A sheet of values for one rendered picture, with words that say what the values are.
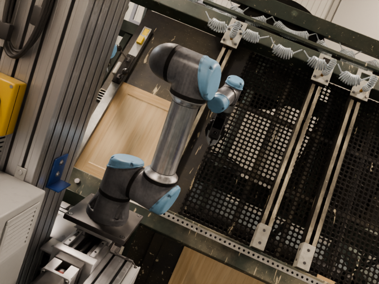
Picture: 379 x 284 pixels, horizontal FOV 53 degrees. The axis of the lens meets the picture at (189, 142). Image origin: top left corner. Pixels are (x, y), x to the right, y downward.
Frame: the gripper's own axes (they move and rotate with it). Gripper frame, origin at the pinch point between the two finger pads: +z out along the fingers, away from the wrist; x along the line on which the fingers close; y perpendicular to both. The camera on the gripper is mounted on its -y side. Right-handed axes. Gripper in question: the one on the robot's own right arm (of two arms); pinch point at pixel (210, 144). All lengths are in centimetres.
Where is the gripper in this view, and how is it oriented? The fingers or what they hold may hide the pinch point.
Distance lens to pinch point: 174.6
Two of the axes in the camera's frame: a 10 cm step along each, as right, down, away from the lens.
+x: -9.2, -3.9, 0.8
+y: 3.1, -5.7, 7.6
